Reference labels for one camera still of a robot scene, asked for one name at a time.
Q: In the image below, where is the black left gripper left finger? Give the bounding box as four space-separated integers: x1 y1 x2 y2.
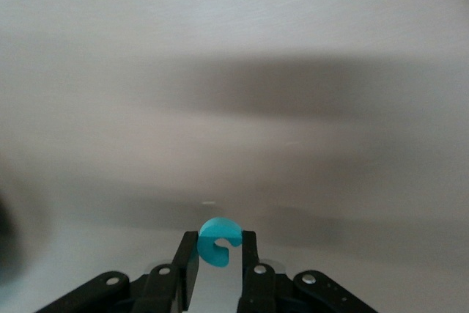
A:
133 231 201 313

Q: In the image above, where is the teal letter c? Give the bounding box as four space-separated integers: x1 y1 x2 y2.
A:
196 216 244 268

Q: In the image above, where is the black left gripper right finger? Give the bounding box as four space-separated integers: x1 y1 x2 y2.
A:
237 230 276 313

